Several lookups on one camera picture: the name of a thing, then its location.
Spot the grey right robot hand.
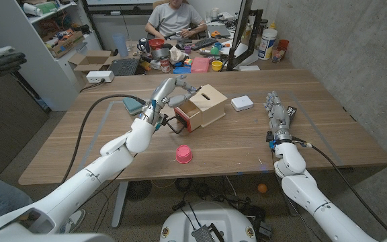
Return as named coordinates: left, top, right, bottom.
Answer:
left=263, top=90, right=294, bottom=142

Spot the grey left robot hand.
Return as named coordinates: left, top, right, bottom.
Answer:
left=138, top=74, right=202, bottom=126

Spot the red-fronted wooden drawer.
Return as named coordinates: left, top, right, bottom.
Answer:
left=166, top=98, right=203, bottom=134

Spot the small white plastic box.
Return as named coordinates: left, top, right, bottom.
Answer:
left=230, top=95, right=255, bottom=112

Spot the pink plastic box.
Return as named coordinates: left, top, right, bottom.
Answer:
left=190, top=56, right=211, bottom=73

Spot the light wooden slotted box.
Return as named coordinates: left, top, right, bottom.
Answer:
left=184, top=83, right=228, bottom=128

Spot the clear glass cup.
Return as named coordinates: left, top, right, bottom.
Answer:
left=271, top=46, right=287, bottom=64

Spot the translucent blue tall cup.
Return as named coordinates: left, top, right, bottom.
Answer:
left=112, top=32, right=130, bottom=58

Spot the pink upturned cup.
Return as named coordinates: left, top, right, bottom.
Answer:
left=175, top=145, right=194, bottom=165

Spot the open cardboard box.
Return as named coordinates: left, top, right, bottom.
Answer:
left=67, top=50, right=119, bottom=72

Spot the cardboard box of parts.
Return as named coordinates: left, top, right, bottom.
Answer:
left=47, top=30, right=85, bottom=58

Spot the black snack bar package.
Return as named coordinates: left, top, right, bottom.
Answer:
left=286, top=106, right=298, bottom=122

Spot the teal sponge pad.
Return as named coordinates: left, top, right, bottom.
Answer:
left=122, top=96, right=144, bottom=116

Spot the silver metal pot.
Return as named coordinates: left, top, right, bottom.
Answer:
left=151, top=47, right=171, bottom=61

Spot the beige crumpled cloth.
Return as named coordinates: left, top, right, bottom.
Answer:
left=169, top=45, right=187, bottom=65

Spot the black laptop keyboard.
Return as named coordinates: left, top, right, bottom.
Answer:
left=107, top=57, right=142, bottom=77

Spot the red bowl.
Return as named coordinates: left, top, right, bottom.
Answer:
left=148, top=38, right=165, bottom=50

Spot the white power strip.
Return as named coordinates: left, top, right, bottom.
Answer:
left=85, top=70, right=116, bottom=84

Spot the black desktop keyboard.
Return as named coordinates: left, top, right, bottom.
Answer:
left=190, top=37, right=218, bottom=52

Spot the white wipes canister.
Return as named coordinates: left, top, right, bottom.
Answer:
left=257, top=28, right=278, bottom=61

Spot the seated person grey t-shirt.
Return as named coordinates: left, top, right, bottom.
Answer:
left=144, top=0, right=207, bottom=40

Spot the black monitor on stand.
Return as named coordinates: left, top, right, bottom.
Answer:
left=226, top=0, right=264, bottom=72

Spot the black round fan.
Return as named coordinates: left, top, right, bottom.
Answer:
left=126, top=180, right=153, bottom=202

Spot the white shelf unit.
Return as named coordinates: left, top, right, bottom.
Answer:
left=0, top=0, right=103, bottom=112

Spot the white robot torso base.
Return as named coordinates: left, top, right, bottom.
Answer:
left=159, top=201, right=257, bottom=242

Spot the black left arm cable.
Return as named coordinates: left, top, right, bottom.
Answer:
left=60, top=93, right=146, bottom=184

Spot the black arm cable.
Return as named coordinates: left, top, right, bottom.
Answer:
left=292, top=136, right=387, bottom=236
left=60, top=93, right=146, bottom=184

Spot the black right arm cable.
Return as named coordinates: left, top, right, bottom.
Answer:
left=292, top=136, right=387, bottom=236

